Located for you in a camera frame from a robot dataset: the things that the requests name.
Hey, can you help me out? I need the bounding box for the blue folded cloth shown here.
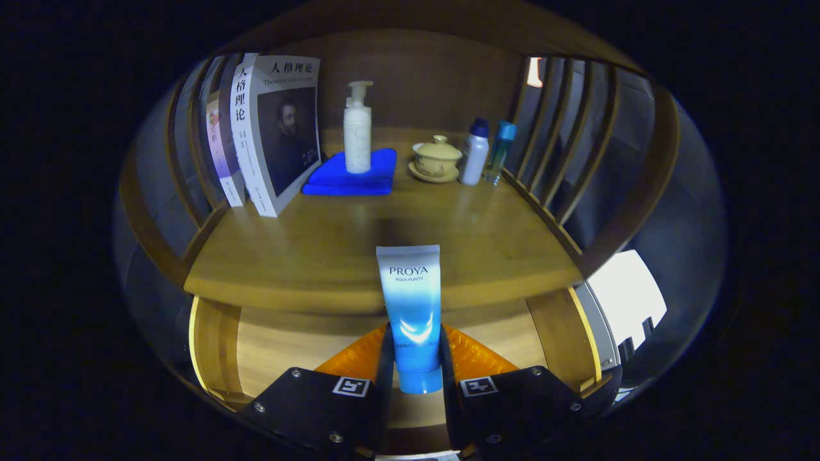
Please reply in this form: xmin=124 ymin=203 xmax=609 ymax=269
xmin=302 ymin=148 xmax=398 ymax=197

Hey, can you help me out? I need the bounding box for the white bottle with blue cap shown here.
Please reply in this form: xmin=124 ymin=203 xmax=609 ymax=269
xmin=459 ymin=118 xmax=490 ymax=186

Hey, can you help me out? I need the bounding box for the white book with portrait cover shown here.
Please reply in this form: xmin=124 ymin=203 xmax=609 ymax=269
xmin=229 ymin=53 xmax=322 ymax=218

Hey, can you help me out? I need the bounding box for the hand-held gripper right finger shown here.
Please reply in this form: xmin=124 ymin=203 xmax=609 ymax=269
xmin=439 ymin=323 xmax=584 ymax=458

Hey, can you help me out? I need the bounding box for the purple book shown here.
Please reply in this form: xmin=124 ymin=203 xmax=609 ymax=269
xmin=205 ymin=90 xmax=247 ymax=207

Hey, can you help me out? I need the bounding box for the wooden drawer with black knob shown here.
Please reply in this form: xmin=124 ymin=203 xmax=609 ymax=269
xmin=188 ymin=285 xmax=622 ymax=449

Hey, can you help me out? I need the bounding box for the wooden countertop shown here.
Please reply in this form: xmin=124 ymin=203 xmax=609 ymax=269
xmin=184 ymin=127 xmax=585 ymax=314

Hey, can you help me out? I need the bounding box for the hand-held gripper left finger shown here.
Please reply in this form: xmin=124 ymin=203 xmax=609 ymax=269
xmin=237 ymin=323 xmax=395 ymax=458

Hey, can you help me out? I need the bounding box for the white metal cabinet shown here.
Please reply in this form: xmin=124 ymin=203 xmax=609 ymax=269
xmin=577 ymin=250 xmax=668 ymax=385

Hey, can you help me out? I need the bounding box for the white pump bottle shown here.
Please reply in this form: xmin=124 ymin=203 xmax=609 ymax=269
xmin=343 ymin=81 xmax=374 ymax=174

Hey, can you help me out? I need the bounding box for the wooden cabinet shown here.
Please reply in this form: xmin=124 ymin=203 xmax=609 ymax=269
xmin=119 ymin=0 xmax=683 ymax=321

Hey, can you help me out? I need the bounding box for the beige lidded teacup with saucer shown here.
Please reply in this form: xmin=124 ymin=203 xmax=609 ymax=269
xmin=408 ymin=134 xmax=463 ymax=184

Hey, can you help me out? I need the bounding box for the blue cosmetic tube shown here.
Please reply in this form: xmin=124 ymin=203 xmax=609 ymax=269
xmin=375 ymin=245 xmax=444 ymax=394

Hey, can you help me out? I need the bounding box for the clear bottle with teal cap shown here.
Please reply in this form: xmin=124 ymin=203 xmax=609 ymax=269
xmin=482 ymin=120 xmax=517 ymax=186

